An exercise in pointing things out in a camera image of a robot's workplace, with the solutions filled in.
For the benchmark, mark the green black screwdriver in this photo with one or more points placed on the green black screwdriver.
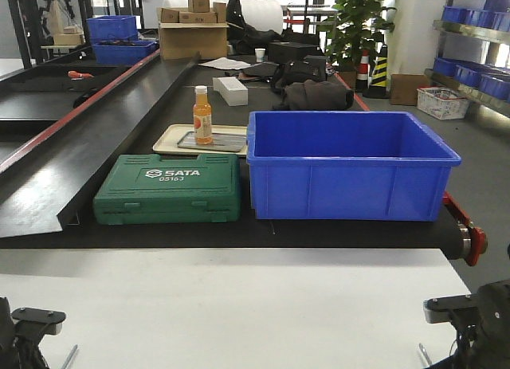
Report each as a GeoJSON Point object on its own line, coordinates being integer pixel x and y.
{"type": "Point", "coordinates": [425, 355]}
{"type": "Point", "coordinates": [70, 357]}

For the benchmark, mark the black bag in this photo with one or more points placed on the black bag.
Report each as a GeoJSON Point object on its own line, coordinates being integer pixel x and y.
{"type": "Point", "coordinates": [310, 68]}

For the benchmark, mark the brown cardboard box on floor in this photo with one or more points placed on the brown cardboard box on floor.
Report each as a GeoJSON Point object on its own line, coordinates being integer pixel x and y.
{"type": "Point", "coordinates": [404, 88]}

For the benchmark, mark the beige plastic tray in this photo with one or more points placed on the beige plastic tray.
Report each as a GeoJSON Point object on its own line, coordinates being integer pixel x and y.
{"type": "Point", "coordinates": [167, 143]}

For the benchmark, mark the stacked blue bins far left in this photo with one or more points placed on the stacked blue bins far left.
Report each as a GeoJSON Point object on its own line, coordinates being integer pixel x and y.
{"type": "Point", "coordinates": [115, 40]}

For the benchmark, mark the white foam block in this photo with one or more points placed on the white foam block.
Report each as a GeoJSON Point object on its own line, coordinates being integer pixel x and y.
{"type": "Point", "coordinates": [233, 92]}

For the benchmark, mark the dark folded cloth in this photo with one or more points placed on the dark folded cloth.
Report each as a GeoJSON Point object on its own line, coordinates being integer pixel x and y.
{"type": "Point", "coordinates": [315, 96]}

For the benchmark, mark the metal shelf with blue bins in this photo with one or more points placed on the metal shelf with blue bins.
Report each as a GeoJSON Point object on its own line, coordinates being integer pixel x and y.
{"type": "Point", "coordinates": [472, 55]}

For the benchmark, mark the white paper cup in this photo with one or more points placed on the white paper cup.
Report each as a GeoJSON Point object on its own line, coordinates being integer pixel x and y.
{"type": "Point", "coordinates": [260, 54]}

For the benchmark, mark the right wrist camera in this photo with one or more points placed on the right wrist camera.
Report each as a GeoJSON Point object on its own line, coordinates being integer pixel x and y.
{"type": "Point", "coordinates": [454, 309]}

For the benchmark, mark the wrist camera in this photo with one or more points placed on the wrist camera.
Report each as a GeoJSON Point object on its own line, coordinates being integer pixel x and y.
{"type": "Point", "coordinates": [37, 322]}
{"type": "Point", "coordinates": [454, 309]}

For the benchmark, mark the orange juice bottle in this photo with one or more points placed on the orange juice bottle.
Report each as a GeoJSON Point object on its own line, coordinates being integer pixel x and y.
{"type": "Point", "coordinates": [202, 113]}

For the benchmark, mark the yellow black traffic cone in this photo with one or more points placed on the yellow black traffic cone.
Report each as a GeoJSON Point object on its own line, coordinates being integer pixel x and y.
{"type": "Point", "coordinates": [377, 88]}

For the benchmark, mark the white plastic basket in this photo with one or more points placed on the white plastic basket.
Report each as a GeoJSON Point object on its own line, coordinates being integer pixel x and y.
{"type": "Point", "coordinates": [442, 103]}

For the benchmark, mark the small metal tray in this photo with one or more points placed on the small metal tray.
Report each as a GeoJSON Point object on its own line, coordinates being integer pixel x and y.
{"type": "Point", "coordinates": [221, 142]}

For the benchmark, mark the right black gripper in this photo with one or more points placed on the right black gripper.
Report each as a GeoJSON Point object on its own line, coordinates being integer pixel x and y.
{"type": "Point", "coordinates": [484, 344]}

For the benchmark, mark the large blue plastic bin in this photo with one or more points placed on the large blue plastic bin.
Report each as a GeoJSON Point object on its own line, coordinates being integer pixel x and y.
{"type": "Point", "coordinates": [385, 166]}

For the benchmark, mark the orange handled tool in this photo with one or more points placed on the orange handled tool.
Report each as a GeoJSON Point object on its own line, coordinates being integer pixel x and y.
{"type": "Point", "coordinates": [74, 75]}

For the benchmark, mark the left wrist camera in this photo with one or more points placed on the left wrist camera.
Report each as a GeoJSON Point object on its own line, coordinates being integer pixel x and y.
{"type": "Point", "coordinates": [37, 322]}

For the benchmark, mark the green SATA tool case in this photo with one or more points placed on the green SATA tool case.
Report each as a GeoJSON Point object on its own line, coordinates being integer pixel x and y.
{"type": "Point", "coordinates": [148, 189]}

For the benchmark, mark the green potted plant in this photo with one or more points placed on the green potted plant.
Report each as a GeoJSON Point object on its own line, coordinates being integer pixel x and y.
{"type": "Point", "coordinates": [358, 25]}

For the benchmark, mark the red white traffic cone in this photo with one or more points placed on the red white traffic cone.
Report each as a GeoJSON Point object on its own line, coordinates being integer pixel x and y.
{"type": "Point", "coordinates": [362, 72]}

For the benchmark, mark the large cardboard box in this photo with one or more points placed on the large cardboard box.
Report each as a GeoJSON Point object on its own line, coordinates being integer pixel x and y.
{"type": "Point", "coordinates": [184, 40]}

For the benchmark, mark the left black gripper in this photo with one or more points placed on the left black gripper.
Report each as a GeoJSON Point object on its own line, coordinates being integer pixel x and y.
{"type": "Point", "coordinates": [19, 342]}

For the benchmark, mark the red conveyor end bracket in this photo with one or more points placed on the red conveyor end bracket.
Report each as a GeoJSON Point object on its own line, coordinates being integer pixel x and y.
{"type": "Point", "coordinates": [475, 241]}

